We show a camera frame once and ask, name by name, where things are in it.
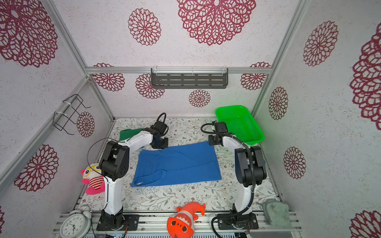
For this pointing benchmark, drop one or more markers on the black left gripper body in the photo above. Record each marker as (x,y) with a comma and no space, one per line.
(163,142)

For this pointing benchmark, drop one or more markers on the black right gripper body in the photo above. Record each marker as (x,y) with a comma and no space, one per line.
(213,139)

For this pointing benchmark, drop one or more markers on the blue tank top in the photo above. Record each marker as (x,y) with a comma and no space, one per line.
(177,165)

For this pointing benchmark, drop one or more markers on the green tank top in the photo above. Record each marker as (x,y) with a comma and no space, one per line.
(128,133)

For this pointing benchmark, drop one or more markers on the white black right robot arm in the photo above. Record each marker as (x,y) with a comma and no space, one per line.
(250,169)

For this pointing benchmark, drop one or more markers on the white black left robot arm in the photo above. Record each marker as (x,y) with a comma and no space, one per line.
(114,165)

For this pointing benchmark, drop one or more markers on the bright green plastic basket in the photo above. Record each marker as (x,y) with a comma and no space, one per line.
(240,122)

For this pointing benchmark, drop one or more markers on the pink striped plush toy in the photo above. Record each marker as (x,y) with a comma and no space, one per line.
(92,177)

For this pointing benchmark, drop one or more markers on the red fish plush toy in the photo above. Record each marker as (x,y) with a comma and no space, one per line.
(180,225)

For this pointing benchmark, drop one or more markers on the light green folded cloth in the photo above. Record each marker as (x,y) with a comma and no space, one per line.
(277,213)

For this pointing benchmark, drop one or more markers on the white alarm clock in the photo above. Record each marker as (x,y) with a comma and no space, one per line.
(76,225)

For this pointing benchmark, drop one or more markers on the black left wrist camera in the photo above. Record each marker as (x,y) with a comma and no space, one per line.
(161,127)

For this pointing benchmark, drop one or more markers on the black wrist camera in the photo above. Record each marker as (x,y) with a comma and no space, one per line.
(161,127)
(220,127)

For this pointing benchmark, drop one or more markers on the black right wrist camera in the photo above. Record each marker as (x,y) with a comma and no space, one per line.
(220,127)

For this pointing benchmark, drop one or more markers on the dark grey wall shelf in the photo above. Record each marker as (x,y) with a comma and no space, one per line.
(189,79)

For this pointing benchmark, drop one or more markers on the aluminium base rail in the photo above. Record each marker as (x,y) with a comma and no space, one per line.
(149,224)

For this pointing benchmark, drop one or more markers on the black wire wall rack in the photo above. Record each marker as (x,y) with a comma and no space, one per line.
(61,119)

